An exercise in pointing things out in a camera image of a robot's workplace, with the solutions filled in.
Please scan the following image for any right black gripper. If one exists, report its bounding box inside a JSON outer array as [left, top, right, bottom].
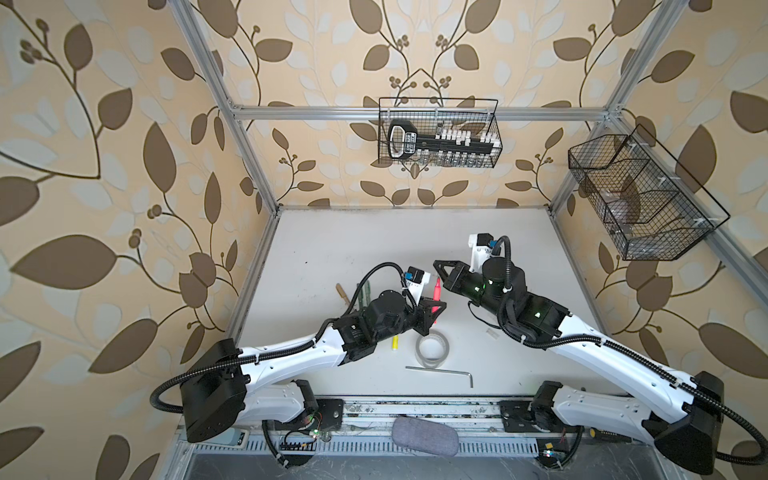
[[434, 259, 508, 324]]

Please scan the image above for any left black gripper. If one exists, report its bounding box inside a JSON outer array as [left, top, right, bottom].
[[373, 294, 449, 346]]

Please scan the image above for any pink highlighter pen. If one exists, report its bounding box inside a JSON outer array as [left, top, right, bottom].
[[432, 278, 442, 301]]

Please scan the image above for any brown fineliner pen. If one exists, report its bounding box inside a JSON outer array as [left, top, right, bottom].
[[335, 283, 351, 306]]

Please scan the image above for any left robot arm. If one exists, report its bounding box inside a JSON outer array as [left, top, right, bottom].
[[149, 263, 446, 443]]

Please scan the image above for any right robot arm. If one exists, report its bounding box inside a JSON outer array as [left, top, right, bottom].
[[433, 233, 767, 475]]

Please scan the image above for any clear tape roll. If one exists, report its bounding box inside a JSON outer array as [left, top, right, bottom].
[[415, 330, 450, 369]]

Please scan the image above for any metal hex key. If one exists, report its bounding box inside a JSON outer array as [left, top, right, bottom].
[[404, 366, 474, 389]]

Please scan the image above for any grey fabric pouch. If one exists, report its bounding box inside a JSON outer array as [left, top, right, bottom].
[[391, 417, 460, 457]]

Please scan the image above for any black socket holder tool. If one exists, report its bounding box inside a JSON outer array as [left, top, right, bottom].
[[383, 119, 502, 162]]

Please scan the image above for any yellow black screwdriver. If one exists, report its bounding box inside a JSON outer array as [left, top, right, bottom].
[[589, 427, 632, 444]]

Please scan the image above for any grey remote device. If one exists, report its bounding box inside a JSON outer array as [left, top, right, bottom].
[[211, 428, 250, 448]]

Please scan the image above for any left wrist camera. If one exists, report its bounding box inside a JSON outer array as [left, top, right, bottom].
[[404, 266, 431, 305]]

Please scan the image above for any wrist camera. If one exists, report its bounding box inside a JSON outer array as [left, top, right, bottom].
[[404, 266, 431, 305], [468, 233, 496, 273]]

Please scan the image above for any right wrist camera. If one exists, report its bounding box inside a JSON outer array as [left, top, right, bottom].
[[468, 233, 496, 273]]

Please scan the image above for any back wire basket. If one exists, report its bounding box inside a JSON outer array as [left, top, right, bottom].
[[377, 96, 503, 169]]

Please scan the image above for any wire basket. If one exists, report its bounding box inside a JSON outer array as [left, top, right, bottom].
[[568, 125, 731, 261], [377, 96, 503, 169]]

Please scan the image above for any right wire basket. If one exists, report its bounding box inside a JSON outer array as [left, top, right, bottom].
[[568, 125, 731, 261]]

